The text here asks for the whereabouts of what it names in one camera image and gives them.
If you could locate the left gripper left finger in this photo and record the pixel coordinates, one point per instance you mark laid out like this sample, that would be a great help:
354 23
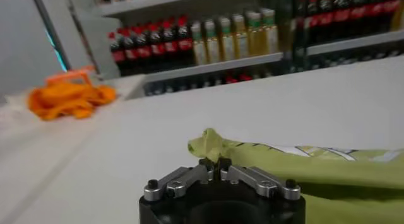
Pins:
180 182

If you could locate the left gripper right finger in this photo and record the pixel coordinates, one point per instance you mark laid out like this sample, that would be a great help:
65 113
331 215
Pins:
259 182

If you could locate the yellow-green t-shirt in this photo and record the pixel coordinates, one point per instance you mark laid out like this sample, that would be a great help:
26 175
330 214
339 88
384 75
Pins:
268 162

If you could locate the small red cap cola bottle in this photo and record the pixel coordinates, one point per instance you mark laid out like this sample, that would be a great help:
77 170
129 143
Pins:
245 77
231 80

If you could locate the white side table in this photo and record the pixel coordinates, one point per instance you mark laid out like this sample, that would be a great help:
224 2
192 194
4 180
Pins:
126 86

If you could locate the white drinks display shelf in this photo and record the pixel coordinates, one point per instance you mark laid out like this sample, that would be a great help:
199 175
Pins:
353 42
214 66

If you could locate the yellow tea bottle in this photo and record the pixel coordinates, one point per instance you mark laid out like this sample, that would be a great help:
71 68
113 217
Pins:
399 20
269 36
212 48
254 39
240 42
226 45
199 50

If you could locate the crumpled orange cloth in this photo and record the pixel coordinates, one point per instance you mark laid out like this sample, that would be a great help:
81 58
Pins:
69 99

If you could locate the black vertical shelf post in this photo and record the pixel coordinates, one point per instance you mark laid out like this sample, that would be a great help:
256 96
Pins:
296 29

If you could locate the black slanted frame bar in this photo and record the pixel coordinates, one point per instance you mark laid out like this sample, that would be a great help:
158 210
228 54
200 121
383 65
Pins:
51 33

